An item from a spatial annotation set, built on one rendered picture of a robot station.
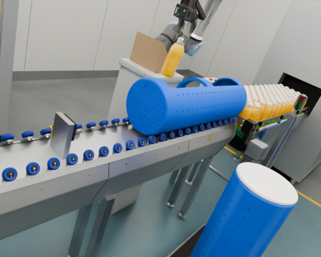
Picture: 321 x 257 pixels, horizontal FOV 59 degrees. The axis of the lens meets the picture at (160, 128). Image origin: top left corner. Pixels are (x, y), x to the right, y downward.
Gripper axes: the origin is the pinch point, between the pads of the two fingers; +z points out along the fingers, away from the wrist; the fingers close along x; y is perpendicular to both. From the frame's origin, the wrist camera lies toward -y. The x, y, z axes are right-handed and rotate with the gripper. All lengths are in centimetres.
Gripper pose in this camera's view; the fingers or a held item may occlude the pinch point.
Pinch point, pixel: (182, 39)
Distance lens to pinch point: 140.7
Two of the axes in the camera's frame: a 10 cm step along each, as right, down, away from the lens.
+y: -6.5, 1.4, -7.5
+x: 7.0, 4.9, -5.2
